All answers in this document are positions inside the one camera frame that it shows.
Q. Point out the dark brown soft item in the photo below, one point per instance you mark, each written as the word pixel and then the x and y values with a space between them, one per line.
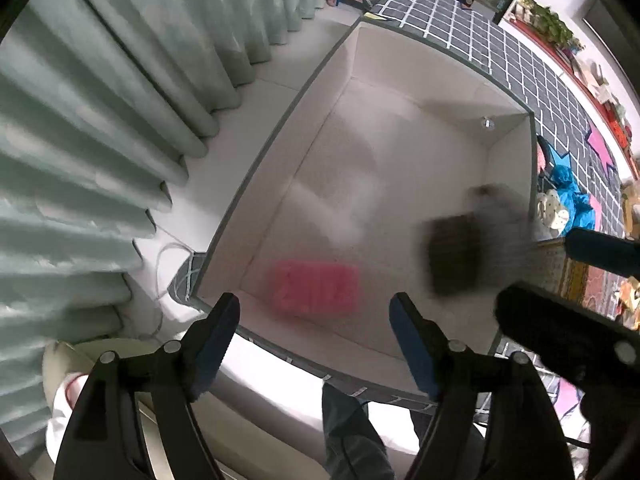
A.
pixel 452 255

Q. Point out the red low shelf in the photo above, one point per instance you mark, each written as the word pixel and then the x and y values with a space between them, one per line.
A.
pixel 595 85

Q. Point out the grey fabric storage box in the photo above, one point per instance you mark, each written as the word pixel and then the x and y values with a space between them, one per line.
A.
pixel 400 160

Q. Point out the pink soft item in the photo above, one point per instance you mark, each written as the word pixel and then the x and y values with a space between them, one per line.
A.
pixel 315 290

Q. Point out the person's leg in jeans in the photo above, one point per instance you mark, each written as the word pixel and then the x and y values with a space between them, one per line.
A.
pixel 350 435

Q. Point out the green plant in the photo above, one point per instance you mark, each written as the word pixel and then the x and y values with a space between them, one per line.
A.
pixel 552 22

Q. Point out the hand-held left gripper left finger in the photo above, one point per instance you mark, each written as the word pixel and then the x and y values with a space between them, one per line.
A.
pixel 216 345

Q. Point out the white pink shoe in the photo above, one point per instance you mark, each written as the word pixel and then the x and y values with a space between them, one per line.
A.
pixel 62 410

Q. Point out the yellow patterned cloth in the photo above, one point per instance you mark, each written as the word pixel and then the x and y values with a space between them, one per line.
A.
pixel 565 270

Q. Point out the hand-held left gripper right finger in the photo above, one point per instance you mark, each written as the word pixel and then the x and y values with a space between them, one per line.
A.
pixel 414 350

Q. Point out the pale green curtain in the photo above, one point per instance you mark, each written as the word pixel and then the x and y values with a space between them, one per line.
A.
pixel 100 110

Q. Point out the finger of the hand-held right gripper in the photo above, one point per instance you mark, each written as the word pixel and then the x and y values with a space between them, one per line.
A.
pixel 600 252
pixel 550 320

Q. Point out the cream dotted soft item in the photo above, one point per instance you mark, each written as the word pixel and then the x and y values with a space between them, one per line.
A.
pixel 550 210

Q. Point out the blue cloth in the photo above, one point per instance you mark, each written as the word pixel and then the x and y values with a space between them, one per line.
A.
pixel 570 195

